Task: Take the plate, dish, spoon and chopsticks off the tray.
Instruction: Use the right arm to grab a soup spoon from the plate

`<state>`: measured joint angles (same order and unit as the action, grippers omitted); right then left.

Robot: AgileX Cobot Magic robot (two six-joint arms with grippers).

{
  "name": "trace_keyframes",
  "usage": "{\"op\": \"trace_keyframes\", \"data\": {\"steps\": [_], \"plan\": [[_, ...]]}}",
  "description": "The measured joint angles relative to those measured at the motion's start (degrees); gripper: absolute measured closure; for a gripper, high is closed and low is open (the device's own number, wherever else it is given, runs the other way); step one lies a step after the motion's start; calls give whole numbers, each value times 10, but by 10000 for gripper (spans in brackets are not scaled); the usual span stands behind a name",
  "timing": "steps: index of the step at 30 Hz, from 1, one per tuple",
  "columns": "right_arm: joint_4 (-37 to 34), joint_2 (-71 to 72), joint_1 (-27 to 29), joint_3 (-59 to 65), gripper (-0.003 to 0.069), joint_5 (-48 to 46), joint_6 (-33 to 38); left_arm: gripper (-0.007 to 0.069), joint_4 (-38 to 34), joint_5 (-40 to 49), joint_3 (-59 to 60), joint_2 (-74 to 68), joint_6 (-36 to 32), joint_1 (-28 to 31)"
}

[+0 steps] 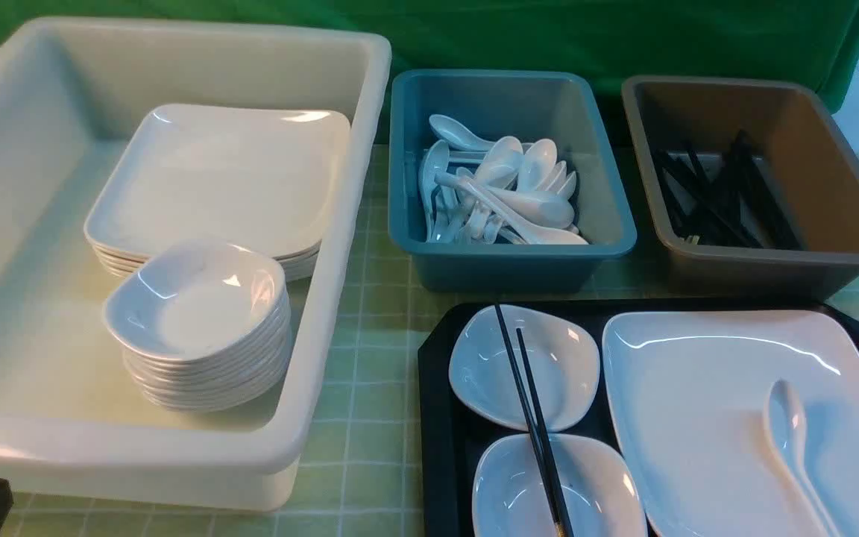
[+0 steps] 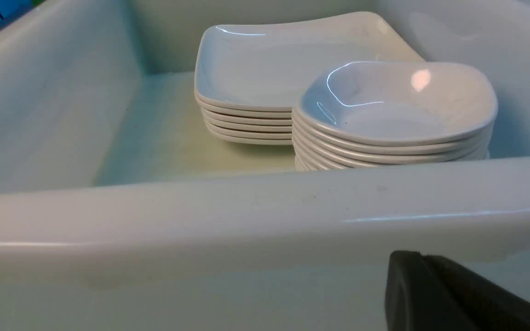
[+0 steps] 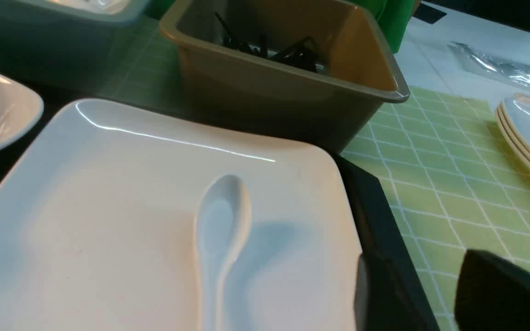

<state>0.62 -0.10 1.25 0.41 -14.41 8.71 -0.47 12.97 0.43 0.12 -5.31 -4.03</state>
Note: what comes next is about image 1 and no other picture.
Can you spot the white small dish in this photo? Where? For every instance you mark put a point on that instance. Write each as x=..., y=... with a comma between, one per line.
x=564, y=358
x=509, y=497

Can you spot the black chopstick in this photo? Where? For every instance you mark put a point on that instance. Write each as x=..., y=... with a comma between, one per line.
x=531, y=426
x=535, y=408

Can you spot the white soup spoon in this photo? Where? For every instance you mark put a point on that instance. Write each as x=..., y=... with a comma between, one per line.
x=786, y=429

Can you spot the large white square plate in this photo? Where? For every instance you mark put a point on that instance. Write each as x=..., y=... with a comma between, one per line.
x=686, y=392

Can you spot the pile of white soup spoons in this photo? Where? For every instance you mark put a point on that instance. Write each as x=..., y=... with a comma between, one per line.
x=475, y=191

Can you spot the teal plastic bin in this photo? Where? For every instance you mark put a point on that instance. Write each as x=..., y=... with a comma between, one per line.
x=530, y=105

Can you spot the black serving tray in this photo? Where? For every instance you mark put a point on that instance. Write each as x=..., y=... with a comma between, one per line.
x=454, y=438

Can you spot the stack of white square plates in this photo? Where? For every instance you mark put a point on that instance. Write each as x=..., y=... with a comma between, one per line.
x=259, y=178

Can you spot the stack of white small bowls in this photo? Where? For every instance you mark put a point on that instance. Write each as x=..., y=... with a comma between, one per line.
x=204, y=326

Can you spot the pile of black chopsticks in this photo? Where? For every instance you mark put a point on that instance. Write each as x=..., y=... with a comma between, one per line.
x=734, y=208

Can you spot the large white plastic tub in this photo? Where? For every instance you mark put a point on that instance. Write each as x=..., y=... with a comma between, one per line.
x=72, y=93

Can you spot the brown plastic bin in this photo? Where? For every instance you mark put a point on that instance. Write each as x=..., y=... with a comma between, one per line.
x=807, y=162

